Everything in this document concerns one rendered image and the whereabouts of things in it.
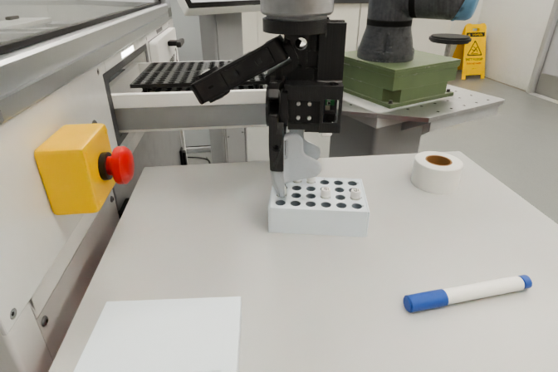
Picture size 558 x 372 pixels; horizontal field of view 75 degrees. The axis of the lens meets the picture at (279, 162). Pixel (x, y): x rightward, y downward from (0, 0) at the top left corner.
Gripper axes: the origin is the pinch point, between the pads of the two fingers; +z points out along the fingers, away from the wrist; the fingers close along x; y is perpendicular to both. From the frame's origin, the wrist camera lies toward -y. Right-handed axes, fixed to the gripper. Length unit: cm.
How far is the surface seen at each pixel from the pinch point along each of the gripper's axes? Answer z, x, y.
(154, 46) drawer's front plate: -11, 40, -30
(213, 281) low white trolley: 5.3, -12.2, -5.8
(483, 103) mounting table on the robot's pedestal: 5, 56, 50
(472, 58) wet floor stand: 59, 417, 196
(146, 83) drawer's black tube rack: -8.5, 16.3, -22.6
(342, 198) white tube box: 2.0, 0.5, 8.5
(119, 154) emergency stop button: -7.9, -9.0, -15.0
